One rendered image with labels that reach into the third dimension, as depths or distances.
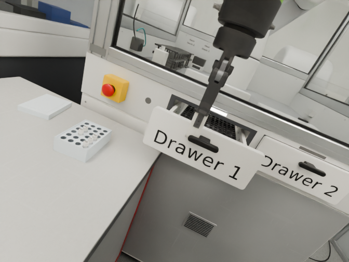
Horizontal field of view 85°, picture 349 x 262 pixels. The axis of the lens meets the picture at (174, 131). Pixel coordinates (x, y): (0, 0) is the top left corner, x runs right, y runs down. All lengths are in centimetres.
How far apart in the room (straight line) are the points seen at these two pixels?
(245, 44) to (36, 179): 47
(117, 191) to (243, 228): 55
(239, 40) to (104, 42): 47
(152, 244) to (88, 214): 67
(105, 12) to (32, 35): 43
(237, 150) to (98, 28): 56
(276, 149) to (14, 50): 102
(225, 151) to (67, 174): 36
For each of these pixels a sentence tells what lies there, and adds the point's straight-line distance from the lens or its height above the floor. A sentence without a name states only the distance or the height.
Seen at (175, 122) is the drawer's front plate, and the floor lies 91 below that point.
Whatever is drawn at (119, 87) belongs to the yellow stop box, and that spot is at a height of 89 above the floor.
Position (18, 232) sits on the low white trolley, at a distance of 40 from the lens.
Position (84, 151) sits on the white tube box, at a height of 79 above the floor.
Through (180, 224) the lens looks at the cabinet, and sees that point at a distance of 89.
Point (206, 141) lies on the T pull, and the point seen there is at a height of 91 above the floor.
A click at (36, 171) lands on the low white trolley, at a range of 49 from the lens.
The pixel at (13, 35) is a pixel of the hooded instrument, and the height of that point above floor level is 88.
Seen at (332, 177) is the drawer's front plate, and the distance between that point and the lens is 74.
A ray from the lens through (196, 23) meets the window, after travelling 62.
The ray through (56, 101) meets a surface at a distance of 74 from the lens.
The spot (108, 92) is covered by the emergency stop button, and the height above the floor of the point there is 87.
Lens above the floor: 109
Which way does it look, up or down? 25 degrees down
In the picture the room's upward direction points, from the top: 22 degrees clockwise
